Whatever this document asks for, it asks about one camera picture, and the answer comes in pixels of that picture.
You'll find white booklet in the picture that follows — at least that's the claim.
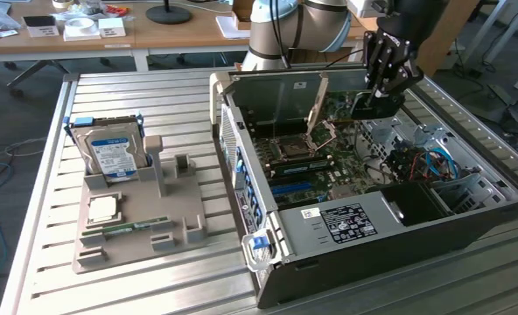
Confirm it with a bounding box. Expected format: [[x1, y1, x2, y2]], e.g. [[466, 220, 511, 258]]
[[215, 14, 254, 41]]

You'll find blue card retainer strip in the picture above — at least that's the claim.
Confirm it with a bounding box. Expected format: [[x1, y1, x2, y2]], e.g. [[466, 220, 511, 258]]
[[234, 146, 263, 230]]

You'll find hard disk with blue label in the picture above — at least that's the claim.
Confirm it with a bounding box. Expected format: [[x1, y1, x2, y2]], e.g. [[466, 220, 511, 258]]
[[60, 111, 150, 184]]

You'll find white floor cable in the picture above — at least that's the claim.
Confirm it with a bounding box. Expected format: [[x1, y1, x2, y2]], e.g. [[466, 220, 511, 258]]
[[0, 135, 49, 159]]

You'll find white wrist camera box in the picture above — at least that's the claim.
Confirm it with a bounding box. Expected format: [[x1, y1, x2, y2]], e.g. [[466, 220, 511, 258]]
[[347, 0, 381, 18]]

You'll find silver latch with blue tab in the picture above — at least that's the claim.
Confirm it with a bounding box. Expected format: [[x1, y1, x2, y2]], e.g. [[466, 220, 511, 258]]
[[239, 228, 282, 273]]

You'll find brown cardboard box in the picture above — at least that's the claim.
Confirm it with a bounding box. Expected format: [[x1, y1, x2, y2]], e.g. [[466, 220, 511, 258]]
[[230, 0, 255, 24]]

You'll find white box with black top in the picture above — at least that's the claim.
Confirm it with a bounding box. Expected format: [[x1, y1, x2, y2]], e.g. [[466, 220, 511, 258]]
[[21, 15, 60, 38]]

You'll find grey power supply unit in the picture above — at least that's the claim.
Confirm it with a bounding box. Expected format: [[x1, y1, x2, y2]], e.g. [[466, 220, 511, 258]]
[[278, 192, 405, 257]]

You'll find grey parts rack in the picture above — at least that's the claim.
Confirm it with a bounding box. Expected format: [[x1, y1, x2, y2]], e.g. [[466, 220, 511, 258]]
[[72, 135, 210, 276]]

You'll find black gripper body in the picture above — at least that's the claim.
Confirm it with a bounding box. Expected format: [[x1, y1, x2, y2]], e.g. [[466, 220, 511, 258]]
[[375, 0, 438, 57]]

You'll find silver CPU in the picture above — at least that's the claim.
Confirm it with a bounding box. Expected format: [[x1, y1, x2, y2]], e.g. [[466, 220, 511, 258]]
[[86, 198, 118, 221]]

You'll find orange packet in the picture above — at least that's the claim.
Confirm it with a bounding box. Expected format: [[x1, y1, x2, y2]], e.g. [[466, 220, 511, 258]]
[[102, 3, 132, 18]]

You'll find black installed RAM stick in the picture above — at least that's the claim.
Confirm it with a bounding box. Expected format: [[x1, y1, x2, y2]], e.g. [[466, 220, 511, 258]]
[[269, 159, 334, 177]]

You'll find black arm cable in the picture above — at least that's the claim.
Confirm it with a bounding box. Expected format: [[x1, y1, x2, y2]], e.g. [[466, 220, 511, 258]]
[[269, 0, 294, 69]]

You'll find red wire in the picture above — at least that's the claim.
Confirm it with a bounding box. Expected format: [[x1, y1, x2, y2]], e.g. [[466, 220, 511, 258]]
[[409, 152, 431, 180]]

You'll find silver drive cage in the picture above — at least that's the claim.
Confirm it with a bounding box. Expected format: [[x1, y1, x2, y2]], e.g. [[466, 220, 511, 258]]
[[357, 116, 452, 155]]

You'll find open black PC case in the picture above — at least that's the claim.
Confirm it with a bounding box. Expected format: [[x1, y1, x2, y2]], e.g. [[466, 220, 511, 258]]
[[209, 58, 518, 309]]

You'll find CPU socket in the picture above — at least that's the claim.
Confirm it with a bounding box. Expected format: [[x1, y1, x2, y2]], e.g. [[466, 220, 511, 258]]
[[275, 136, 319, 161]]

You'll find green RAM stick with label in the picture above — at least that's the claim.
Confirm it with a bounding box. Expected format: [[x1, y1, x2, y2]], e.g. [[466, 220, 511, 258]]
[[81, 216, 169, 236]]

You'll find plain white box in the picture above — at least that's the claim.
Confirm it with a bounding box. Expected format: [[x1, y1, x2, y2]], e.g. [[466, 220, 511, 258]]
[[97, 17, 126, 39]]

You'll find wooden cabinet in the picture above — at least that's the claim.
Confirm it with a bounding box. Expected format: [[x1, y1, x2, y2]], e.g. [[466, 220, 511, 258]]
[[350, 0, 480, 78]]

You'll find green motherboard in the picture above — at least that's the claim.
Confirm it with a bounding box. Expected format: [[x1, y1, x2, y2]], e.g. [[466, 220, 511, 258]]
[[251, 121, 395, 211]]

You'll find white tape roll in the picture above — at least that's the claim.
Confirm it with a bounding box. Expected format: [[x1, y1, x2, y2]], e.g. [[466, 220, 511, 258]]
[[65, 18, 98, 33]]

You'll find flat white box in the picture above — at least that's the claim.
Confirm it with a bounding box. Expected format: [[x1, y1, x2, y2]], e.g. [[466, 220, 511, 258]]
[[62, 26, 104, 43]]

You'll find white table frame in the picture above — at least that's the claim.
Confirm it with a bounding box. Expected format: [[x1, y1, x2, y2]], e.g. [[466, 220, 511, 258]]
[[460, 0, 518, 90]]

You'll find black cable behind case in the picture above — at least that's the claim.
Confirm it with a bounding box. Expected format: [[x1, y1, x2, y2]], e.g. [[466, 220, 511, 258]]
[[323, 48, 367, 67]]

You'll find graphics card with black cooler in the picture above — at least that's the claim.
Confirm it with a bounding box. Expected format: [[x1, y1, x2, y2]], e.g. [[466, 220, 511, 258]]
[[306, 72, 405, 133]]

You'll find blue expansion slot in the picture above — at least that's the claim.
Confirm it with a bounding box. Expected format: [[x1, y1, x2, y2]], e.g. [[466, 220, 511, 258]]
[[269, 181, 318, 201]]

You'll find wooden desk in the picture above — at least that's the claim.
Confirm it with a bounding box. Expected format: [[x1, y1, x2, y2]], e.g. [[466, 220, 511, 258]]
[[0, 0, 377, 96]]

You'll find silver disk bay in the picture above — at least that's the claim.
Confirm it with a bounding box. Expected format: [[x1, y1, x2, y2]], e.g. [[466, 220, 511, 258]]
[[429, 173, 510, 215]]

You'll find black lamp base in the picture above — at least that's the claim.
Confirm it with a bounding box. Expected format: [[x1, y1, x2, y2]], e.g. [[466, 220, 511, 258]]
[[145, 0, 194, 25]]

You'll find blue wire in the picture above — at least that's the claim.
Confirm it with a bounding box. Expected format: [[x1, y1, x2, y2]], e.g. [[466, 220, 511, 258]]
[[419, 147, 462, 180]]

